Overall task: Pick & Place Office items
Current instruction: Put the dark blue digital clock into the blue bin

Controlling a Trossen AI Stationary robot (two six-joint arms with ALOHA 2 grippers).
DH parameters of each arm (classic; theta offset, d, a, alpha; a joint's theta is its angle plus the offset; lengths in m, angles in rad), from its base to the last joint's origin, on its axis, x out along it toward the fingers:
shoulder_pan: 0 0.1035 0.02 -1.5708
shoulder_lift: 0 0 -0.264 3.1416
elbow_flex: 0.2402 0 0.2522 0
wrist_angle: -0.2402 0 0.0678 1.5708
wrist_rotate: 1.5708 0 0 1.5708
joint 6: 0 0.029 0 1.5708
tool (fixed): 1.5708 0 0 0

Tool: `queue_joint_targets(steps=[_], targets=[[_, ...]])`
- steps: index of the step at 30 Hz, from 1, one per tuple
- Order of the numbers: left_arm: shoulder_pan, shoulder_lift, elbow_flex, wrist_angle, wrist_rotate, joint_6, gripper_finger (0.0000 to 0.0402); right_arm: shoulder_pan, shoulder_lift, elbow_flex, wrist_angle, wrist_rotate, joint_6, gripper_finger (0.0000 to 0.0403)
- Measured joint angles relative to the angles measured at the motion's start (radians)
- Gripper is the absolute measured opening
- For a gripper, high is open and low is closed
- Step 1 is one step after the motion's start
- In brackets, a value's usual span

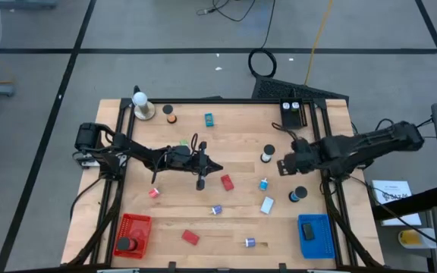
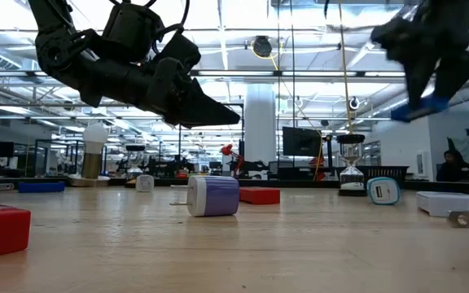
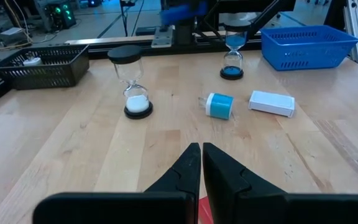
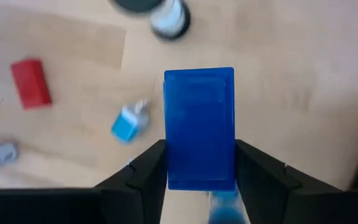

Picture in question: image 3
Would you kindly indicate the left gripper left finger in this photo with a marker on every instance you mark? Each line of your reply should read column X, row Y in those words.
column 166, row 199

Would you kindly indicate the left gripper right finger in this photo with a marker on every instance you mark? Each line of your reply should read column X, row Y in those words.
column 235, row 193

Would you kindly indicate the red box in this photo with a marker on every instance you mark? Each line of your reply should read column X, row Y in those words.
column 204, row 213

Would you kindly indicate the white box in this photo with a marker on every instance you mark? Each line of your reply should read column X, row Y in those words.
column 272, row 102

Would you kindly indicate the white sand hourglass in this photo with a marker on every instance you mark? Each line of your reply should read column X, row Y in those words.
column 137, row 104

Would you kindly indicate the blue box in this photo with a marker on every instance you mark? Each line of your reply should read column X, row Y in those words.
column 182, row 13

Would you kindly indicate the blue sand hourglass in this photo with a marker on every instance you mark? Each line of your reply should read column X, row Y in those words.
column 232, row 71

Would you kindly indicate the blue plastic basket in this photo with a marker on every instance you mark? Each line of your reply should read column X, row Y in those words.
column 306, row 59

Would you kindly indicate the grey metal mounting plate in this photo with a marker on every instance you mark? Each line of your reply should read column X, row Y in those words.
column 162, row 37

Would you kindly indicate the black plastic basket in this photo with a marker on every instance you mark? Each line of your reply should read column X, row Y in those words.
column 42, row 79

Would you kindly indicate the black computer tower green lights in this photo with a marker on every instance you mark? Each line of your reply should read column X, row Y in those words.
column 61, row 15

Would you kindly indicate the teal and white wall charger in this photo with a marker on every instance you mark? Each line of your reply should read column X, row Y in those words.
column 221, row 107

